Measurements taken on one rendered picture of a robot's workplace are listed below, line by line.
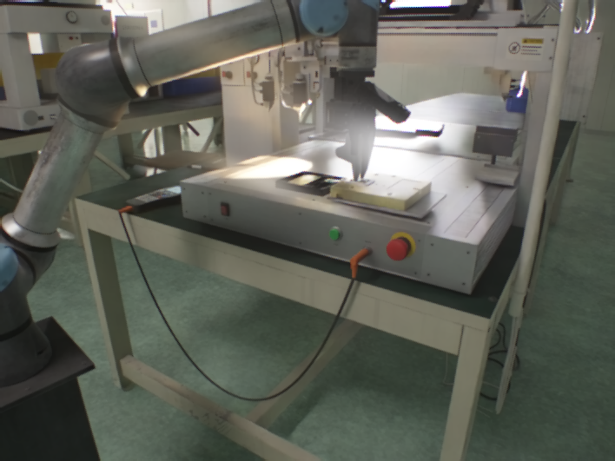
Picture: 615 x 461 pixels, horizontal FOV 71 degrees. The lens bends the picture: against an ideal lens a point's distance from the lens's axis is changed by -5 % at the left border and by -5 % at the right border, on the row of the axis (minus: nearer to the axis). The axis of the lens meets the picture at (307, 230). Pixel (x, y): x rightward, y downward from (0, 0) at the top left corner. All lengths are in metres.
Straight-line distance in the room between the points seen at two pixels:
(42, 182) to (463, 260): 0.78
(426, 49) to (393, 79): 7.62
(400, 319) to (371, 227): 0.18
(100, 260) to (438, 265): 1.08
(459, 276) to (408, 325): 0.13
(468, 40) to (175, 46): 0.71
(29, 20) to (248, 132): 1.66
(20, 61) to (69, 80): 2.15
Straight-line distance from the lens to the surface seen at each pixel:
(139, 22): 3.31
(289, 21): 0.75
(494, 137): 1.24
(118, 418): 1.75
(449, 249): 0.81
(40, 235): 1.01
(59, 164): 0.94
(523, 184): 1.19
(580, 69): 1.45
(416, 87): 8.67
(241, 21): 0.74
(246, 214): 1.02
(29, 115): 2.90
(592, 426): 1.86
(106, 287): 1.60
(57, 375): 0.98
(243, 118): 1.61
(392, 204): 0.88
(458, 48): 1.19
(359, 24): 0.90
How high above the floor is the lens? 1.16
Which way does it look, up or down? 22 degrees down
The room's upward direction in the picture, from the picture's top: straight up
